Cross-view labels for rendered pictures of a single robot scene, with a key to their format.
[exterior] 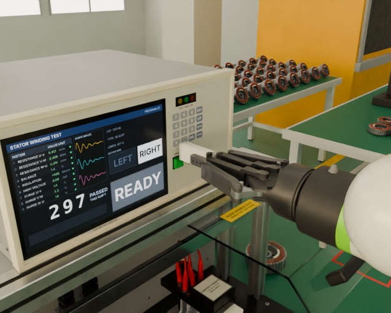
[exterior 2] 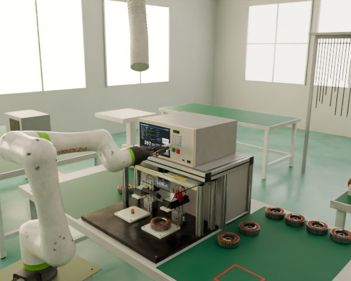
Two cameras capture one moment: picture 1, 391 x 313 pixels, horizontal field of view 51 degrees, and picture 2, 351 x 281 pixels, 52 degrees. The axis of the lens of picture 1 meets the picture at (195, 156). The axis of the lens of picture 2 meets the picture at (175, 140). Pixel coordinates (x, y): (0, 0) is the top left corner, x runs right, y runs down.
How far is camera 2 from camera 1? 2.00 m
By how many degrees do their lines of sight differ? 85
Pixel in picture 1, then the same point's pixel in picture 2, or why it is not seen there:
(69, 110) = (149, 121)
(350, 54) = not seen: outside the picture
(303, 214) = not seen: hidden behind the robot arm
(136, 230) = (154, 158)
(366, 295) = (206, 269)
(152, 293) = (190, 208)
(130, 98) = (161, 124)
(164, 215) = (161, 160)
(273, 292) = (205, 243)
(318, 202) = not seen: hidden behind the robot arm
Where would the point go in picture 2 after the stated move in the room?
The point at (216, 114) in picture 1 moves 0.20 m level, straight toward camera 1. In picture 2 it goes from (186, 142) to (149, 141)
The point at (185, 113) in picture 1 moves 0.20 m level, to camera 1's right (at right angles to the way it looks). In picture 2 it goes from (175, 136) to (175, 145)
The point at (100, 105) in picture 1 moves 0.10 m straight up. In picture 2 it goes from (155, 122) to (155, 105)
